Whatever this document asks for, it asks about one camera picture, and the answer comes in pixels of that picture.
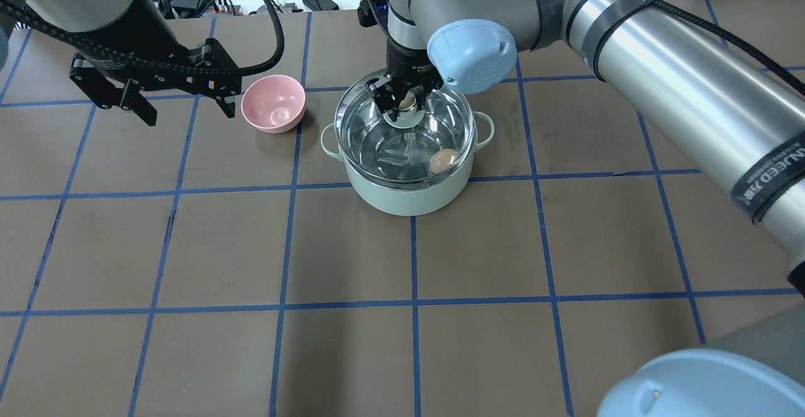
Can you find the pale green electric pot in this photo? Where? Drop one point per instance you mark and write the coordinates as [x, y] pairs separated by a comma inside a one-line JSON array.
[[412, 201]]

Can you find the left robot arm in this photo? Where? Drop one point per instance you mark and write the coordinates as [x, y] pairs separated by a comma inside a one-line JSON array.
[[72, 16]]

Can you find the brown egg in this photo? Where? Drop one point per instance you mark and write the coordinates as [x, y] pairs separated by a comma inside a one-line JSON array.
[[442, 160]]

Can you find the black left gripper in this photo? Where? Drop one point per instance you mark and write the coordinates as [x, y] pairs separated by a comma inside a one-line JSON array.
[[136, 57]]

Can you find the pink bowl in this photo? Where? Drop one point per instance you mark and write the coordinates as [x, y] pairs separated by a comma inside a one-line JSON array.
[[274, 104]]

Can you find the glass pot lid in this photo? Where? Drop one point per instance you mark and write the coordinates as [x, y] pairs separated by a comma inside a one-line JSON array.
[[397, 154]]

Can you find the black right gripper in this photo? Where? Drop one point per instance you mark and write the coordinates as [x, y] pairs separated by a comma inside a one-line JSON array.
[[407, 65]]

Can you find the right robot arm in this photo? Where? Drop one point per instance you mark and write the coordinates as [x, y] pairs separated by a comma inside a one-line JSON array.
[[733, 111]]

